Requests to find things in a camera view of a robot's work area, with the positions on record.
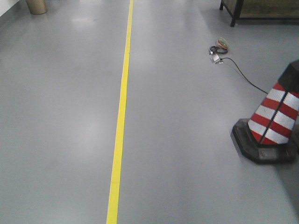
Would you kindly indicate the red and white traffic cone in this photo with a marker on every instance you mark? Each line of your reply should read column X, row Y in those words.
column 266, row 136

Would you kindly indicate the brown cardboard tube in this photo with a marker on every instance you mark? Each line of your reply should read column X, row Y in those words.
column 37, row 7

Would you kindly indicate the small floor device with wires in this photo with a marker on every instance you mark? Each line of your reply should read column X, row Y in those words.
column 221, row 47

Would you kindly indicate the black framed wooden cabinet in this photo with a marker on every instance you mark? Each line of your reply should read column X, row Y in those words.
column 260, row 9

